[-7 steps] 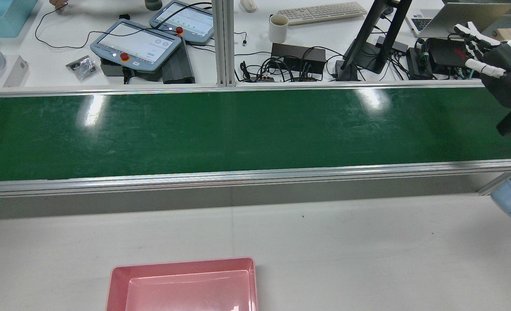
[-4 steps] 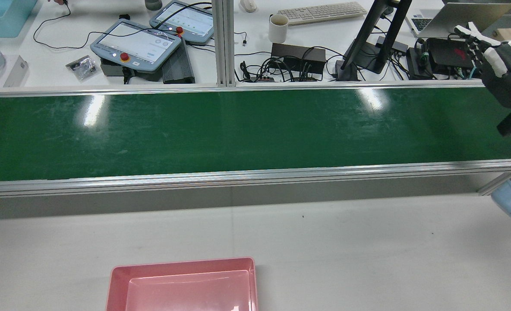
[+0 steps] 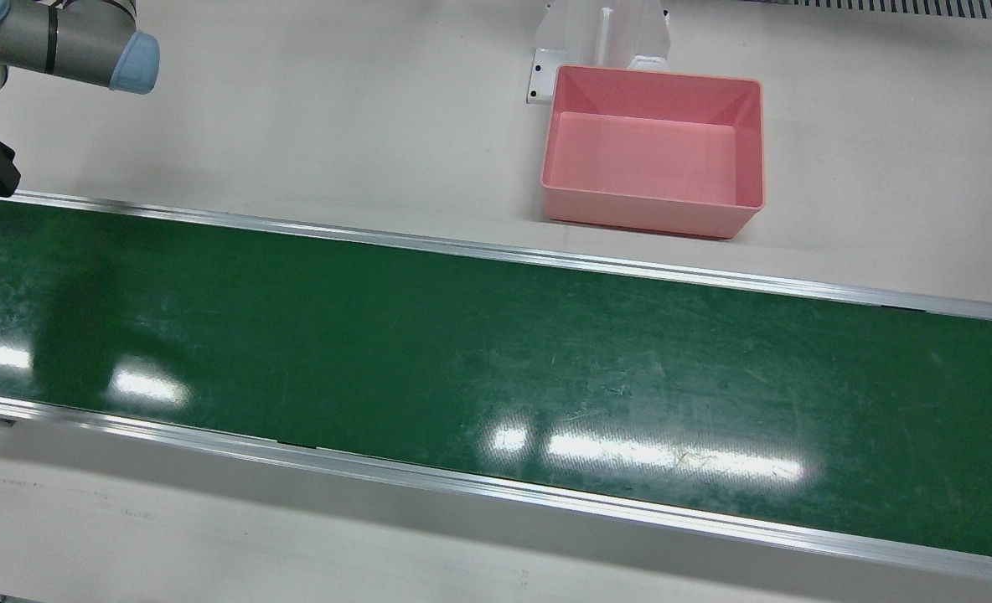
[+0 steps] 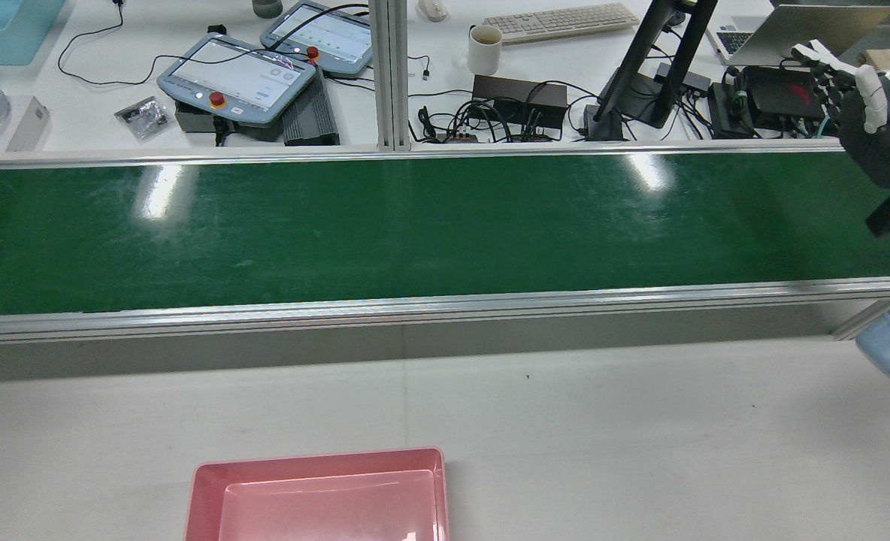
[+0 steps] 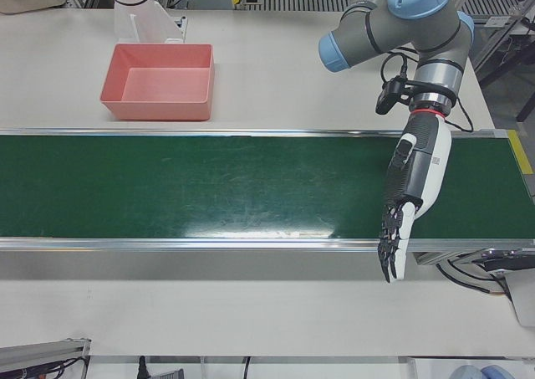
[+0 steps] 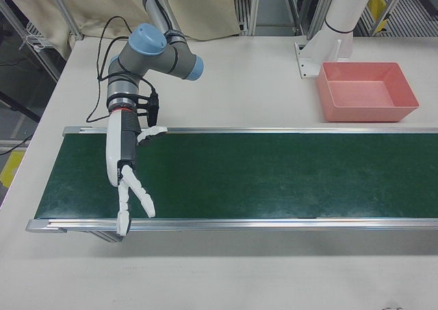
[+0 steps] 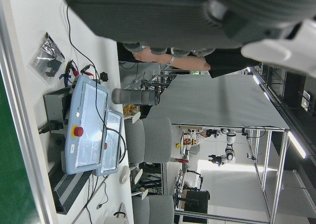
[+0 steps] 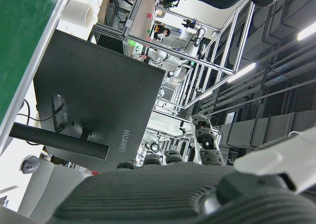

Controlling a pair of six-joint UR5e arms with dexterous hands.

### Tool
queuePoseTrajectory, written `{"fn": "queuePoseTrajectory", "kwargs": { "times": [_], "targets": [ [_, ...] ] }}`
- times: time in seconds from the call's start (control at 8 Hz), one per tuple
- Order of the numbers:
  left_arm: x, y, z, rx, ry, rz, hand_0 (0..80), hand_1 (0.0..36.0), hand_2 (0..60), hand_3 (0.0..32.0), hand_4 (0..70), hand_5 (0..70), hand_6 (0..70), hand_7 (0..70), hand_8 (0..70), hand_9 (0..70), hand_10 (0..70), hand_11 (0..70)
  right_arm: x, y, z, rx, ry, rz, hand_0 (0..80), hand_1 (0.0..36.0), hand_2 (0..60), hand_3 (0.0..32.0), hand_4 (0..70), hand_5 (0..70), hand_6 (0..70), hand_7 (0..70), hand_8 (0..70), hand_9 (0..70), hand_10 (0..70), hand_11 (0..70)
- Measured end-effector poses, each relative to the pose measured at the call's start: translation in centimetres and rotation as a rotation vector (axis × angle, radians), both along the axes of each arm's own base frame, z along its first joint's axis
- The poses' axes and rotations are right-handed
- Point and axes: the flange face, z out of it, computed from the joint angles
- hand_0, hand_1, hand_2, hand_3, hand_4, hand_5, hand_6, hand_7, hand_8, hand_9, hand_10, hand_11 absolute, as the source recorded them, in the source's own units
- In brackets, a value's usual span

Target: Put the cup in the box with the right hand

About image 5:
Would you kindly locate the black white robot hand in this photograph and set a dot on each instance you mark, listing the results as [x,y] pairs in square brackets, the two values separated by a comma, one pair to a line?
[436,161]

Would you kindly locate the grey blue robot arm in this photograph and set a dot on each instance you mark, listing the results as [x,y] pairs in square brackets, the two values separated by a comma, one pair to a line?
[401,32]

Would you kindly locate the pink plastic box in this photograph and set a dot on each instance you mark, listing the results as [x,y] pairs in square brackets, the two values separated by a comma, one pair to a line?
[163,84]

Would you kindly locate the black electronics board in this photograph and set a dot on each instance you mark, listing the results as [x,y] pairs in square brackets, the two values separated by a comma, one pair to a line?
[507,259]

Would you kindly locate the grey flat device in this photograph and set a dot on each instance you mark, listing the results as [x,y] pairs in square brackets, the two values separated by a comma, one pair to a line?
[524,295]

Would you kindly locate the light blue rounded object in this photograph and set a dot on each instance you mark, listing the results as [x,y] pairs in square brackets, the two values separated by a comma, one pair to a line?
[480,372]

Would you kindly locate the green conveyor belt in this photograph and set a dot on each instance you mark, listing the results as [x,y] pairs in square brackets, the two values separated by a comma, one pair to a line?
[209,178]

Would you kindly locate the black power plug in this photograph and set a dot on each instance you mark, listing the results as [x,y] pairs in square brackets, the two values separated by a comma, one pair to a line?
[144,368]

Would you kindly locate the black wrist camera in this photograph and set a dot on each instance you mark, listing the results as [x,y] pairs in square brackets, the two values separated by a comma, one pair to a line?
[386,96]

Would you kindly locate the aluminium frame rack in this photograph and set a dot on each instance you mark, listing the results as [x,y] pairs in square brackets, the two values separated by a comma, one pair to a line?
[514,27]

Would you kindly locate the white bracket stand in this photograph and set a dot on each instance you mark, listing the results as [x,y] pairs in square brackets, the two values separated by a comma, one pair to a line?
[150,25]

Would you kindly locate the aluminium profile rail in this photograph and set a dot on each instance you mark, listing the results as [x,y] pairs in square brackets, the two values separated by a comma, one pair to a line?
[42,351]

